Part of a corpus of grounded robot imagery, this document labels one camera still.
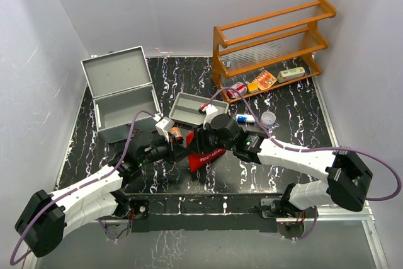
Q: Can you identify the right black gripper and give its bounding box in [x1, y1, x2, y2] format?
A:
[188, 120, 235, 155]

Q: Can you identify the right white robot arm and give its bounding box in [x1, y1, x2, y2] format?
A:
[190, 114, 373, 217]

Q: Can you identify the clear plastic round container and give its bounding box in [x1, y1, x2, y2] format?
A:
[260, 111, 276, 127]

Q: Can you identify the red white medicine box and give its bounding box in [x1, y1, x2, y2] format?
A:
[226, 82, 247, 99]

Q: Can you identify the small yellow box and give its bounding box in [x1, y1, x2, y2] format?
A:
[247, 83, 259, 94]

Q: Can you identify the orange patterned medicine packet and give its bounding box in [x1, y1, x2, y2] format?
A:
[252, 70, 277, 91]

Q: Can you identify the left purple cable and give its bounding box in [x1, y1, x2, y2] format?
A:
[9, 110, 161, 266]

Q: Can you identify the black front base bar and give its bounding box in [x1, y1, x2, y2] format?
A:
[94, 192, 319, 234]

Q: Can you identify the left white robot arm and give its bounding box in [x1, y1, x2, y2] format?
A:
[14, 133, 190, 258]

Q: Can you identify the red first aid pouch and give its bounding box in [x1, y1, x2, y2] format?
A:
[186, 131, 226, 173]

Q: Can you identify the grey metal case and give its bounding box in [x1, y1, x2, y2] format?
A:
[81, 46, 161, 143]

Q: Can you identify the brown syrup bottle orange cap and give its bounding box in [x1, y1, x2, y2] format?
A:
[169, 127, 184, 144]

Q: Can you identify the white green medicine box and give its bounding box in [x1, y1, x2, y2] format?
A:
[277, 66, 305, 83]

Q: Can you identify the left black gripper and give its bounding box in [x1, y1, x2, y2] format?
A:
[139, 132, 191, 166]

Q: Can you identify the wooden three-tier shelf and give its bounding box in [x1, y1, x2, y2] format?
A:
[212, 0, 337, 88]

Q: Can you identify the grey divided tray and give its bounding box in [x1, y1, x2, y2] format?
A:
[168, 93, 229, 126]

